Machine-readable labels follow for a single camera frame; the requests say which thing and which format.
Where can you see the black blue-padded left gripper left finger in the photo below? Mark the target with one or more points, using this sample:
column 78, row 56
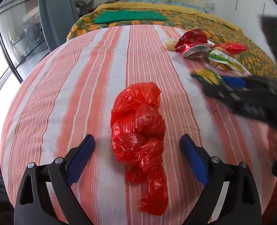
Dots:
column 34, row 205

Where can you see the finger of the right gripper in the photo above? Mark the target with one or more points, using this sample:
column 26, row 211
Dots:
column 244, row 82
column 226, row 94

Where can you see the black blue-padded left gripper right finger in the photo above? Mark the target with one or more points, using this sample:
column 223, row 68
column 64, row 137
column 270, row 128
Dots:
column 241, row 204

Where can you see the yellow green snack wrapper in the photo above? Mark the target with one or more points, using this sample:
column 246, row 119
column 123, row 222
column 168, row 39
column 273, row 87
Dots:
column 205, row 76

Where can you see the red plastic bag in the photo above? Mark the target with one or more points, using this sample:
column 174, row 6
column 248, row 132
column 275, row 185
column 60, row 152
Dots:
column 137, row 135

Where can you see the person's right hand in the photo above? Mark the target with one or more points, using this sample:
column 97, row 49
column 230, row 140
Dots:
column 272, row 140

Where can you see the red snack wrapper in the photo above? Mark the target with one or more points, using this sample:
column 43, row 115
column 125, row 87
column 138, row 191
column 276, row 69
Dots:
column 231, row 48

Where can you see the green white snack wrapper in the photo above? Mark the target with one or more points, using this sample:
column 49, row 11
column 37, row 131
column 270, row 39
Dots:
column 221, row 59

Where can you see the crushed red soda can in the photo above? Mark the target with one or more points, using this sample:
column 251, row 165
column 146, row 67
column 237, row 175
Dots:
column 193, row 44

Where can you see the white wardrobe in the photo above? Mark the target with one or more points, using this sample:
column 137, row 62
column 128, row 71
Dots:
column 247, row 14

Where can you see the orange floral olive quilt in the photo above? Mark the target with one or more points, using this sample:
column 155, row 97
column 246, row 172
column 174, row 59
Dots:
column 255, row 60

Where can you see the pink white striped blanket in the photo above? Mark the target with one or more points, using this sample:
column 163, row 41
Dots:
column 70, row 94

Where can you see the blue patterned pillow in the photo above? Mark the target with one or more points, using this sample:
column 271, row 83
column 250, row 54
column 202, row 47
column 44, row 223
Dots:
column 169, row 2

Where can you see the green folded cloth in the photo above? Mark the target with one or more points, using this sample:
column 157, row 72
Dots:
column 126, row 15

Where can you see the washing machine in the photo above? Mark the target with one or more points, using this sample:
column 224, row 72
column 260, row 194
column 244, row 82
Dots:
column 33, row 31

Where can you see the grey blue curtain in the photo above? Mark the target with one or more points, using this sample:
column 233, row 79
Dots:
column 57, row 17

